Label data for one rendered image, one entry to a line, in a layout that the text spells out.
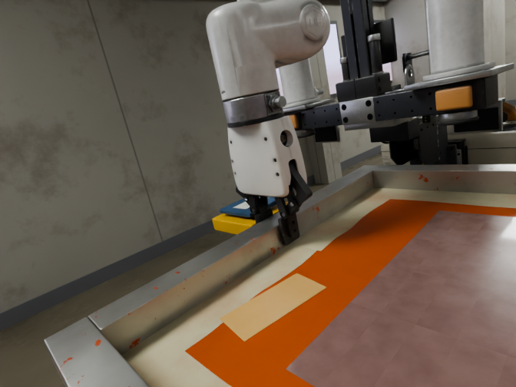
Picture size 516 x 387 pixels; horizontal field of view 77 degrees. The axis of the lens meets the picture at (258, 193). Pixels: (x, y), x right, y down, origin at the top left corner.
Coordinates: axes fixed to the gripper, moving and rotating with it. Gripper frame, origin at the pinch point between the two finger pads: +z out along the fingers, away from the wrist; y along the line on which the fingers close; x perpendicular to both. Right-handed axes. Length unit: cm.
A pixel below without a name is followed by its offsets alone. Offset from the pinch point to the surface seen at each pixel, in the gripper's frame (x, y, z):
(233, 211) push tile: -7.0, 19.0, 2.5
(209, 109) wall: -176, 252, -21
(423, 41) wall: -543, 170, -55
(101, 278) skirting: -29, 258, 99
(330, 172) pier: -318, 215, 89
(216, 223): -5.4, 23.7, 5.0
